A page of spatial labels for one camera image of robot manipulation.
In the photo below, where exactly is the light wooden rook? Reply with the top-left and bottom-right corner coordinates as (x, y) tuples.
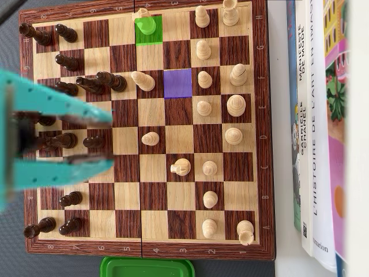
(236, 219), (255, 247)
(222, 0), (240, 27)

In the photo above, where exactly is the light wooden pawn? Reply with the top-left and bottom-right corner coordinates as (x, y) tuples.
(201, 218), (217, 239)
(195, 5), (210, 28)
(197, 70), (213, 89)
(201, 160), (219, 176)
(141, 132), (160, 147)
(196, 100), (213, 115)
(202, 190), (219, 209)
(195, 39), (212, 61)

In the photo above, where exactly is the light wooden knight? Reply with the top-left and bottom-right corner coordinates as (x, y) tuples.
(131, 8), (157, 36)
(170, 158), (192, 177)

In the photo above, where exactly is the white Gabrielle Chanel book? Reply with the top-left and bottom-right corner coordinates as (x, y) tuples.
(295, 0), (317, 257)

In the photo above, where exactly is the white L'Histoire de l'Art book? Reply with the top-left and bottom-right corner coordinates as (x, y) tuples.
(310, 0), (338, 274)

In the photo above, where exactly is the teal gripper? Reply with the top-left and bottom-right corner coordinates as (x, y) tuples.
(0, 68), (115, 214)

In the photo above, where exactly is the dark wooden knight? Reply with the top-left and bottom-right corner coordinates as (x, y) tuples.
(46, 132), (78, 150)
(75, 75), (106, 96)

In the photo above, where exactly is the dark wooden king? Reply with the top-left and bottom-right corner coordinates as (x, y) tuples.
(36, 117), (57, 127)

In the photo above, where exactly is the dark wooden rook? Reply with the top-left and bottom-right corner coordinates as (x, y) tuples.
(23, 216), (57, 239)
(18, 23), (54, 47)

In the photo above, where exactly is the pink illustrated cover book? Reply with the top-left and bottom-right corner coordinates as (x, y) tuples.
(322, 0), (349, 277)

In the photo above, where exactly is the dark wooden pawn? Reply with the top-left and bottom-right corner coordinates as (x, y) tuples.
(54, 81), (80, 97)
(82, 136), (105, 149)
(59, 191), (83, 208)
(58, 217), (83, 236)
(55, 53), (80, 72)
(54, 23), (78, 44)

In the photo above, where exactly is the green plastic lid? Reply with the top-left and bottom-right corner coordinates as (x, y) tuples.
(100, 256), (196, 277)

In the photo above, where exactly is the black camera cable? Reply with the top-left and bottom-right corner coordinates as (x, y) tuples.
(0, 0), (28, 25)

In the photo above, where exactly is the blue illustrated spine book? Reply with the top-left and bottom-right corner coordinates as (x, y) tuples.
(287, 0), (303, 231)

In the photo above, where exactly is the light wooden bishop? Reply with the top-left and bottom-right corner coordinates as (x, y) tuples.
(229, 63), (248, 87)
(130, 70), (156, 92)

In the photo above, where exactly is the wooden chessboard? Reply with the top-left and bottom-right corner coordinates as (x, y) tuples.
(18, 0), (276, 262)

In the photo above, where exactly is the dark wooden bishop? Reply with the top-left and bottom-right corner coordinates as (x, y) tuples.
(95, 71), (127, 93)

